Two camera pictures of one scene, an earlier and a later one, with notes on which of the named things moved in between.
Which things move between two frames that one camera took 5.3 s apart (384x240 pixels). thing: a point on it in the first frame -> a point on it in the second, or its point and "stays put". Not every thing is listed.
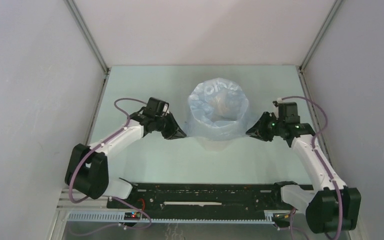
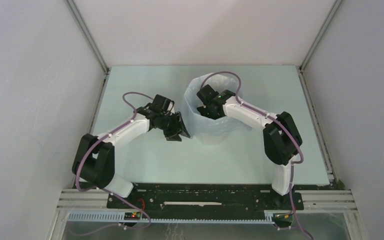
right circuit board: (281, 217) stays put
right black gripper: (258, 130) -> (203, 109)
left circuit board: (133, 216) stays put
